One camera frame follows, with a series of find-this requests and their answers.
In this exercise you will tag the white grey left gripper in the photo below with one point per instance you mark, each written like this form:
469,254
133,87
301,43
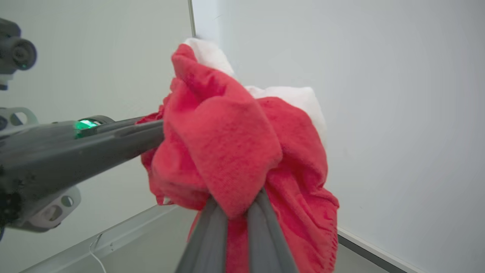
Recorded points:
49,212

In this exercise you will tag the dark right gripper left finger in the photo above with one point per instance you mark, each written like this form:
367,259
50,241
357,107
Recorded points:
210,242

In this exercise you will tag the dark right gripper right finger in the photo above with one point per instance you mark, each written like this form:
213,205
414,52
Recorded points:
265,242

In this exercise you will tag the red and white fleece garment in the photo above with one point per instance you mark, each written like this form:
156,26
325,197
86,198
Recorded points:
227,144

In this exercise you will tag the white and black baseboard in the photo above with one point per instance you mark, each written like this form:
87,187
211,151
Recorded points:
371,250

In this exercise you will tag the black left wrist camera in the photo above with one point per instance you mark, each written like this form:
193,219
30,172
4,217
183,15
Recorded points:
17,53

